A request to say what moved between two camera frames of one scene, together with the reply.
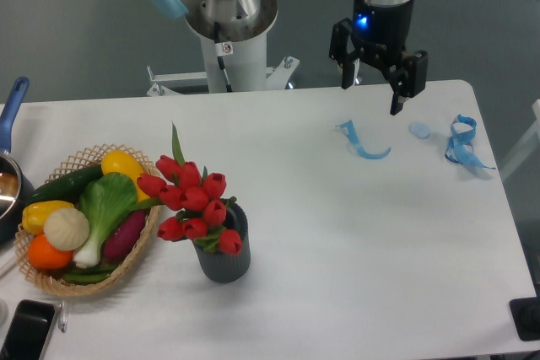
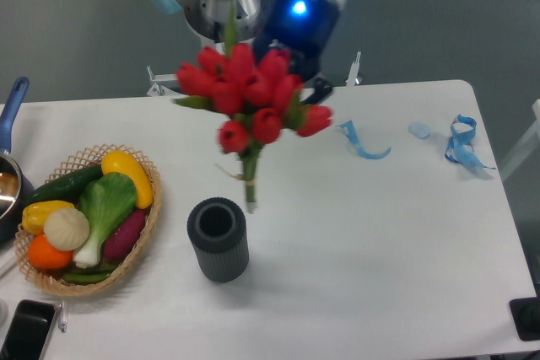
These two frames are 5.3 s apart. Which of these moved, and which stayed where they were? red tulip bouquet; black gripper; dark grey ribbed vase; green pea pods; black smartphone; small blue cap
Moved: black gripper; red tulip bouquet
Stayed: dark grey ribbed vase; black smartphone; small blue cap; green pea pods
